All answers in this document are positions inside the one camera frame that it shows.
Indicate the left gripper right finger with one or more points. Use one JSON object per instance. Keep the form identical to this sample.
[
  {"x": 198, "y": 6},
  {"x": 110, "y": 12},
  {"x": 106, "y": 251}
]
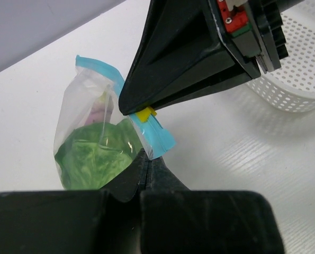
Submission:
[{"x": 175, "y": 219}]

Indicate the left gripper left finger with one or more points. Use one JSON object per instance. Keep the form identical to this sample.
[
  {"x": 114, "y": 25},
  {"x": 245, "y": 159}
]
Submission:
[{"x": 80, "y": 221}]

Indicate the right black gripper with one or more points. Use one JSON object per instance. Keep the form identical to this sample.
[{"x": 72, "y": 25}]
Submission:
[{"x": 183, "y": 56}]

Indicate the clear zip top bag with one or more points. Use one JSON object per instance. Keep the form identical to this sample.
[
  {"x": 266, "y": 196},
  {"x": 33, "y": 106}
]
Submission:
[{"x": 93, "y": 78}]

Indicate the yellow zip slider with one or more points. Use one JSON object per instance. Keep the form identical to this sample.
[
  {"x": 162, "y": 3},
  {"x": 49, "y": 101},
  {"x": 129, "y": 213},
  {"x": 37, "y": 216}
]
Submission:
[{"x": 144, "y": 114}]

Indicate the fake green lettuce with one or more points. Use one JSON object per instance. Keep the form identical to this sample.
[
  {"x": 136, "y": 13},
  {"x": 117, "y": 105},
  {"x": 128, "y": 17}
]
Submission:
[{"x": 95, "y": 154}]

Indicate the fake purple eggplant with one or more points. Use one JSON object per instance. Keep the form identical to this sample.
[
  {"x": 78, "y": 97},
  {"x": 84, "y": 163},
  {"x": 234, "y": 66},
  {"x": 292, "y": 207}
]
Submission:
[{"x": 101, "y": 110}]

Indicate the white perforated basket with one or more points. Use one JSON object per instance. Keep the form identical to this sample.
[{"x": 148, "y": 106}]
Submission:
[{"x": 292, "y": 87}]

